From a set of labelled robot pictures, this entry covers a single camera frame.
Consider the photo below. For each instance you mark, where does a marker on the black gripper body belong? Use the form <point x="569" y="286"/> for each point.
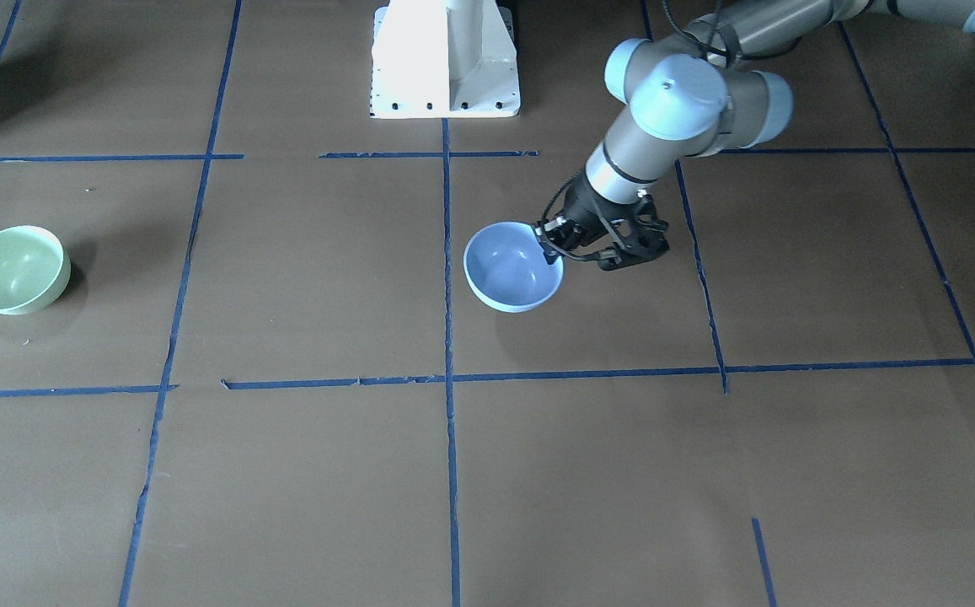
<point x="586" y="210"/>

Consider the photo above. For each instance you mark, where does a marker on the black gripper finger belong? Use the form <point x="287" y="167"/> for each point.
<point x="650" y="244"/>

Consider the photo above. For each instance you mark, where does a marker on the black gripper finger bowl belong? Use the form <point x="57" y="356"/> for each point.
<point x="558" y="238"/>

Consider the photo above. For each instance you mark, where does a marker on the blue bowl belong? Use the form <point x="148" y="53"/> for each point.
<point x="506" y="269"/>

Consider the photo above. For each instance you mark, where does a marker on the green bowl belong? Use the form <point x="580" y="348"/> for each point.
<point x="34" y="269"/>

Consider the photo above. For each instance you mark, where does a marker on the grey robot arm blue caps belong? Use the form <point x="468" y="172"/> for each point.
<point x="691" y="94"/>

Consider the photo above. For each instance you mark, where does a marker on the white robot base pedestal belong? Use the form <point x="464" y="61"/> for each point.
<point x="444" y="60"/>

